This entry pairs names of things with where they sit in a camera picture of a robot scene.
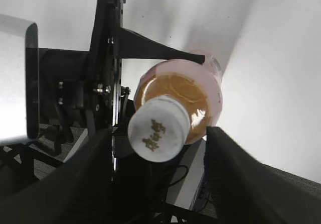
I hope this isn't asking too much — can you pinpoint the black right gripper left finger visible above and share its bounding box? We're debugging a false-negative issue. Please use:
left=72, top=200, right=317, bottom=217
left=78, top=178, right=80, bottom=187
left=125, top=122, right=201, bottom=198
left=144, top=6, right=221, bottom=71
left=1, top=129, right=114, bottom=223

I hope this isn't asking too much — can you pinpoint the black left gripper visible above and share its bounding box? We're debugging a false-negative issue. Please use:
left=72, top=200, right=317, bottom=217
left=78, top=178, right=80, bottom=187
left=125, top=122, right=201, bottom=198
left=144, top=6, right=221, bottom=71
left=37, top=0, right=206, bottom=159

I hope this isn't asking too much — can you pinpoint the black camera cable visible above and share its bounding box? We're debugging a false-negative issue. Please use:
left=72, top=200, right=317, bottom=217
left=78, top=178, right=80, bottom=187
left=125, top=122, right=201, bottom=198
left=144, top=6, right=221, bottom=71
left=150, top=158, right=190, bottom=202

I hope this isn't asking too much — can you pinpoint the white bottle cap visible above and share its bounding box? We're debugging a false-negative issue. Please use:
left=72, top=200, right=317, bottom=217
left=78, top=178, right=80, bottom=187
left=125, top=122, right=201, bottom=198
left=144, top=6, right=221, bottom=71
left=127, top=95, right=190, bottom=163

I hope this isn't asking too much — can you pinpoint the pink oolong tea bottle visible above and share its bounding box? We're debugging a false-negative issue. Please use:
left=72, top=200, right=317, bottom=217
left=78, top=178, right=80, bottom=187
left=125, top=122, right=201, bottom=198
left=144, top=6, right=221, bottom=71
left=133, top=50, right=223, bottom=144

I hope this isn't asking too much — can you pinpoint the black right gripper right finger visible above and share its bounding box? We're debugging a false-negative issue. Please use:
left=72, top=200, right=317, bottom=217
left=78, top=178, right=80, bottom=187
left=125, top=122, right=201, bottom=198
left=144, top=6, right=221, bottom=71
left=205, top=127, right=320, bottom=223

